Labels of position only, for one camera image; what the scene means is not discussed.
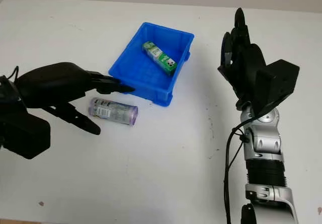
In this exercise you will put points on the green white drink carton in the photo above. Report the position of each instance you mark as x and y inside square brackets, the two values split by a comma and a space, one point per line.
[161, 58]

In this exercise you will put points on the purple drink can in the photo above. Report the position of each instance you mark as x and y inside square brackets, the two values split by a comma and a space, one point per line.
[113, 112]

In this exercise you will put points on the blue plastic tray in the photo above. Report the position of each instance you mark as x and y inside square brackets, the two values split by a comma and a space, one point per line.
[146, 83]

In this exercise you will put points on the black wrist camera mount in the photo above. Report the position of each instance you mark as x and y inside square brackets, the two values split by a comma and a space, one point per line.
[276, 83]
[22, 133]

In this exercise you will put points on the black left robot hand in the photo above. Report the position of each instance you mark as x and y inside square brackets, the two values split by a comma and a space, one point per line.
[55, 83]

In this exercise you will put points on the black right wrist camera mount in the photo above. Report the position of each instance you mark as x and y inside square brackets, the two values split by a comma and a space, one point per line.
[276, 83]

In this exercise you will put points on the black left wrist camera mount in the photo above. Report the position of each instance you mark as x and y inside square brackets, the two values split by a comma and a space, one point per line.
[22, 133]

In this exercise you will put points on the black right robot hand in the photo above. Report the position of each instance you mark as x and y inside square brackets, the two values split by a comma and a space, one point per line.
[244, 68]

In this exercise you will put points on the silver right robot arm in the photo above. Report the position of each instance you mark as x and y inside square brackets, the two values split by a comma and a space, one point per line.
[266, 143]

